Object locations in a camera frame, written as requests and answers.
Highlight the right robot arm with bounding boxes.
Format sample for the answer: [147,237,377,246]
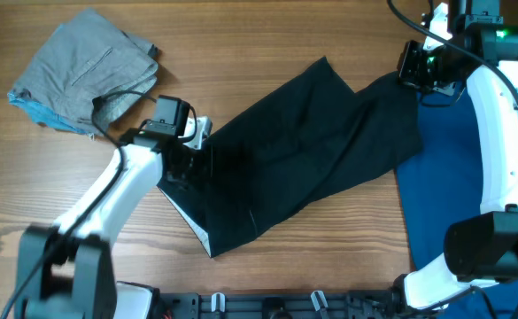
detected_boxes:
[397,1,518,315]

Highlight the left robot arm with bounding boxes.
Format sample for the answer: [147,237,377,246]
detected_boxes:
[2,96,212,318]

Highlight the black shorts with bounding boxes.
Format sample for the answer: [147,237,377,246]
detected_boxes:
[159,58,422,257]

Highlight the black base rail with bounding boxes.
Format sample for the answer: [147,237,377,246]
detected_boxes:
[161,290,398,319]

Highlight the folded grey shorts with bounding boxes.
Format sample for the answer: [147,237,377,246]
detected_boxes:
[9,9,158,132]

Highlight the blue shirt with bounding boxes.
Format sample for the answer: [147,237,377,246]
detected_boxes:
[396,93,483,269]

